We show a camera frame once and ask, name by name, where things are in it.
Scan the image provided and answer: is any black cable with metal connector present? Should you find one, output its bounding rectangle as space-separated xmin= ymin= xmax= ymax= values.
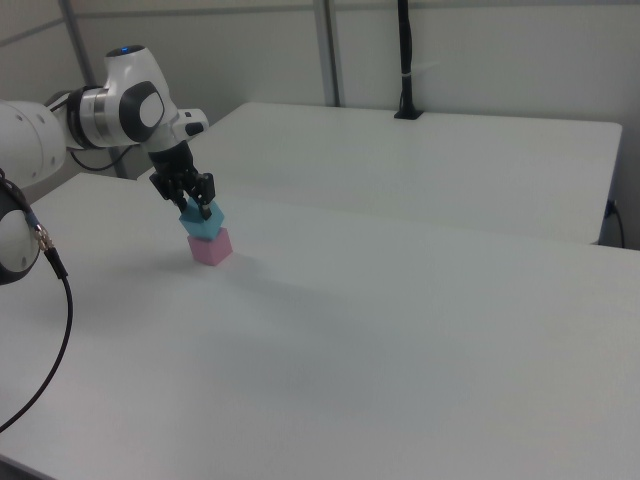
xmin=0 ymin=169 xmax=75 ymax=434

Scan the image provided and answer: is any grey metal frame post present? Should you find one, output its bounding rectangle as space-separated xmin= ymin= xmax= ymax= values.
xmin=58 ymin=0 xmax=98 ymax=87
xmin=313 ymin=0 xmax=347 ymax=107

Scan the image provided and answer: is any black camera stand pole, white tape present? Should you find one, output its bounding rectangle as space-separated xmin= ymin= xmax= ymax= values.
xmin=393 ymin=0 xmax=424 ymax=122

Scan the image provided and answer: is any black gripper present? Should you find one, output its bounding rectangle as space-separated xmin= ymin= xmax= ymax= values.
xmin=148 ymin=141 xmax=218 ymax=222

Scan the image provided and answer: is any pink cube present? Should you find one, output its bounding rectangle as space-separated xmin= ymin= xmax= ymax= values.
xmin=187 ymin=227 xmax=235 ymax=268

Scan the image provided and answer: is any blue cube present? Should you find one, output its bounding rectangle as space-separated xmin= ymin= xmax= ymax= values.
xmin=178 ymin=199 xmax=225 ymax=242

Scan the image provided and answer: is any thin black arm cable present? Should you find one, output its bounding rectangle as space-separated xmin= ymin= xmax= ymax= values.
xmin=68 ymin=143 xmax=135 ymax=173

